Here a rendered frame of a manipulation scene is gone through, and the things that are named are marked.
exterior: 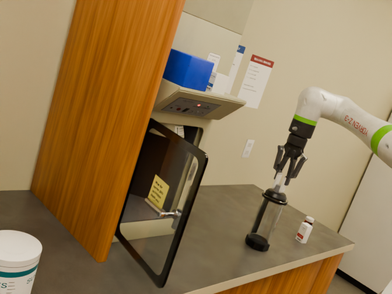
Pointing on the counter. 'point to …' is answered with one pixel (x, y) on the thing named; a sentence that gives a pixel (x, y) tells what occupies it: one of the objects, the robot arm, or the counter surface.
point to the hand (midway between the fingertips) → (280, 182)
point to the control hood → (166, 93)
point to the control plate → (191, 107)
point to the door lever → (160, 209)
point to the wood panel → (102, 113)
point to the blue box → (188, 70)
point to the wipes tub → (18, 261)
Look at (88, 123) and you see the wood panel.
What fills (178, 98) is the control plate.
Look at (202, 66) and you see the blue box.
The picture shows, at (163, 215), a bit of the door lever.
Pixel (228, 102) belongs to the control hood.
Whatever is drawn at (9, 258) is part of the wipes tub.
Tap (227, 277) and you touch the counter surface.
